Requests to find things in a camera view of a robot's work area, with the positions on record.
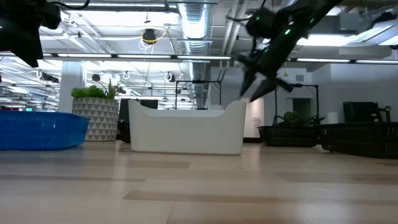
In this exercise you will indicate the black plastic basket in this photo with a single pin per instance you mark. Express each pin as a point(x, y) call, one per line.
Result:
point(289, 135)
point(363, 140)

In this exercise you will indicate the dark computer monitor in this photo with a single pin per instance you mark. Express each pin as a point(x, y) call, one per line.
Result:
point(136, 107)

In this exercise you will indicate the black background equipment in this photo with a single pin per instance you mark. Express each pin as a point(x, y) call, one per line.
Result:
point(360, 112)

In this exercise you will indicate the blue plastic basket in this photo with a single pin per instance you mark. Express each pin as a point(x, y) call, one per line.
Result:
point(40, 130)

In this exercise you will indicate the silver ceiling ventilation duct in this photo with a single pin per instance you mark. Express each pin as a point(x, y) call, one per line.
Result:
point(196, 37)

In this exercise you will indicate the white background cylinder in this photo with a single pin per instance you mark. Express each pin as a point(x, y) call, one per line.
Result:
point(332, 118)

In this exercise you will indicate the white plastic basket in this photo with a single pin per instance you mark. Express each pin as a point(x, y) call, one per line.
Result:
point(186, 133)

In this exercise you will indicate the black metal stand frame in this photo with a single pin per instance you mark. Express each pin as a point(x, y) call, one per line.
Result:
point(306, 85)
point(199, 81)

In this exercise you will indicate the green background plant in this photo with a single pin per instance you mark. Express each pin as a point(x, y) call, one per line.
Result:
point(293, 118)

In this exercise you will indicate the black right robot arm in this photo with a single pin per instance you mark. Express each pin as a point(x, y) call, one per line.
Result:
point(306, 18)

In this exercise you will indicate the long ceiling strip light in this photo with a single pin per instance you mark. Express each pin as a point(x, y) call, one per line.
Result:
point(140, 56)
point(342, 60)

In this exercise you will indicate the white triangle-patterned plant pot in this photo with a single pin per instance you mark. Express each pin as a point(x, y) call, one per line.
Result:
point(96, 119)

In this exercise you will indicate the black mesh bin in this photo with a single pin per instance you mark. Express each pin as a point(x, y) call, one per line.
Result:
point(124, 130)

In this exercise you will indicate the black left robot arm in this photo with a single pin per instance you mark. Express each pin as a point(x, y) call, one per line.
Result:
point(18, 28)

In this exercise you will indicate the green succulent plant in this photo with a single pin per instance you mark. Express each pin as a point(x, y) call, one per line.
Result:
point(91, 91)

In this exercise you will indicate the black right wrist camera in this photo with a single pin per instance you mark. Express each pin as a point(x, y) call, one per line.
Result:
point(260, 23)

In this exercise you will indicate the white building column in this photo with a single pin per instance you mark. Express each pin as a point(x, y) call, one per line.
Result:
point(72, 87)

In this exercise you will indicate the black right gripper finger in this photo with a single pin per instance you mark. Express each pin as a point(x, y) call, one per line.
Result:
point(265, 88)
point(248, 82)

